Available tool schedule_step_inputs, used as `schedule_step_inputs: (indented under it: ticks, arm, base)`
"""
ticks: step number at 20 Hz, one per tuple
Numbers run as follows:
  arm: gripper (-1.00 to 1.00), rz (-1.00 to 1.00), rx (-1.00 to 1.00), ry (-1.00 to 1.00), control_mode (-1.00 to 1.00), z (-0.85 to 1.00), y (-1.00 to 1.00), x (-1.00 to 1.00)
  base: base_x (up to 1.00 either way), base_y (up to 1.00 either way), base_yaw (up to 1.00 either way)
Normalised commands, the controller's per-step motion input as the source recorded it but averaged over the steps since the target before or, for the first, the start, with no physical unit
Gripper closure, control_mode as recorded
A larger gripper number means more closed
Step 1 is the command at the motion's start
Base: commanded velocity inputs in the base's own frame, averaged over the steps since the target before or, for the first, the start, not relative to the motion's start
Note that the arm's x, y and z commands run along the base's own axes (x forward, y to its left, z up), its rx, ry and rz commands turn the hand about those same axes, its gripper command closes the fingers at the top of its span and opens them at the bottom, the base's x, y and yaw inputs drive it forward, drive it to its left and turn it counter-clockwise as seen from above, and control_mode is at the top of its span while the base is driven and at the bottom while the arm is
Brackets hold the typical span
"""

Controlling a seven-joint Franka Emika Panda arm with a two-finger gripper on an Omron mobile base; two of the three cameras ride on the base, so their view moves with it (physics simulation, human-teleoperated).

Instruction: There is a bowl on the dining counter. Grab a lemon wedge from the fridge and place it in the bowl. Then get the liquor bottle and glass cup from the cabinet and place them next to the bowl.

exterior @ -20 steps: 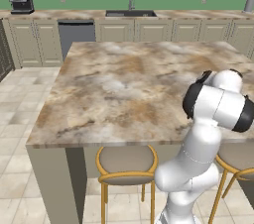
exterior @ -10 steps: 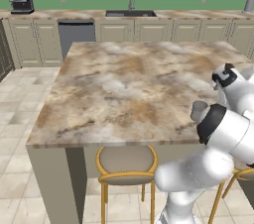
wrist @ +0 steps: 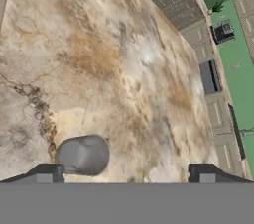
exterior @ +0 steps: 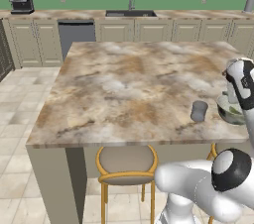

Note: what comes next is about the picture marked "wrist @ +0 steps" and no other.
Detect beige base cabinet run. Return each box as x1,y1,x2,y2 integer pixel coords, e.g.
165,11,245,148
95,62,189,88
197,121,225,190
181,19,246,178

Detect dark grey dishwasher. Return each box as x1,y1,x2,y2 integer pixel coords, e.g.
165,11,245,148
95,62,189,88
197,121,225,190
198,58,223,97

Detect black coffee machine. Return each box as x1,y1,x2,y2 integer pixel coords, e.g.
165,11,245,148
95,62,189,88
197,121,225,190
209,19,236,46

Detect beige wall cabinet run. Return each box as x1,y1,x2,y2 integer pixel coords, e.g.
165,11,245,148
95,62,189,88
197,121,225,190
228,0,254,63

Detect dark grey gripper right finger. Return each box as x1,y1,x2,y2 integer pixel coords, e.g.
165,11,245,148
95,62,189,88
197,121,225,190
188,163,254,184

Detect grey drawer cabinet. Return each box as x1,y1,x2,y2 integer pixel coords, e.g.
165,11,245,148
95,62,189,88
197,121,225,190
148,0,206,32

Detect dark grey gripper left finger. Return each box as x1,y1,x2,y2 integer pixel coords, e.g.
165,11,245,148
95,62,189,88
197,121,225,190
0,163,65,184

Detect green potted plant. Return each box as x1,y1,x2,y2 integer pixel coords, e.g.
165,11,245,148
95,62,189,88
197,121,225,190
209,0,226,15

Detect grey bowl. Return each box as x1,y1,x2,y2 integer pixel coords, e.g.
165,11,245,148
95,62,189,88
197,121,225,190
55,134,110,176

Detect black hob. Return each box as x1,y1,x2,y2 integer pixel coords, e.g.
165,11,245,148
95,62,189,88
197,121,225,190
227,102,247,161

